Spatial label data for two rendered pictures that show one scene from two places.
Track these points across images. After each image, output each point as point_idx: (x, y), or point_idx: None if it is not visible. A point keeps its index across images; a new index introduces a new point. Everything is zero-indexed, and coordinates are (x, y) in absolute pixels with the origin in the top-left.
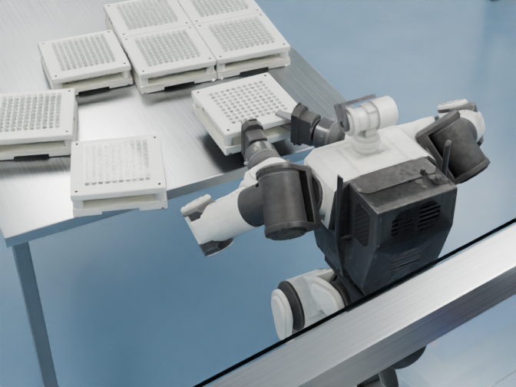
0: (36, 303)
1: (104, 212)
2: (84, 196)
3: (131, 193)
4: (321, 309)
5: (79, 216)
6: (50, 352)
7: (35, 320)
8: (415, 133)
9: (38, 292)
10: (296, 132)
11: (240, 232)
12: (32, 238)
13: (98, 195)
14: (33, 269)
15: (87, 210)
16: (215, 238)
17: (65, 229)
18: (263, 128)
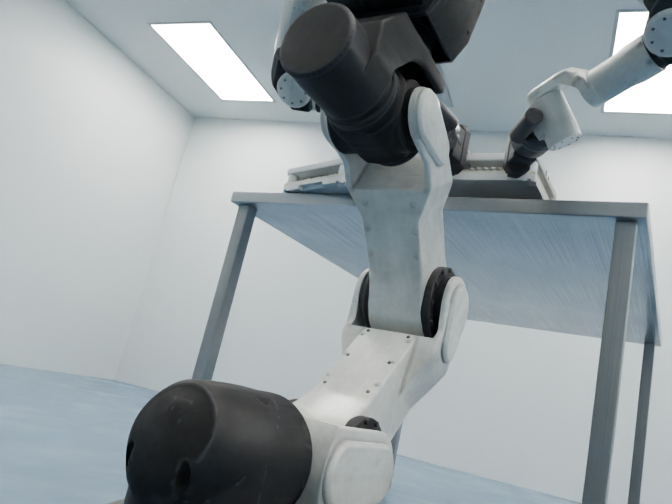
0: (225, 281)
1: (305, 196)
2: (294, 169)
3: (322, 165)
4: (344, 166)
5: (285, 190)
6: (209, 349)
7: (216, 300)
8: (612, 56)
9: (231, 269)
10: (507, 150)
11: (286, 12)
12: (248, 199)
13: (303, 167)
14: (239, 240)
15: (292, 184)
16: (277, 42)
17: (272, 201)
18: (482, 158)
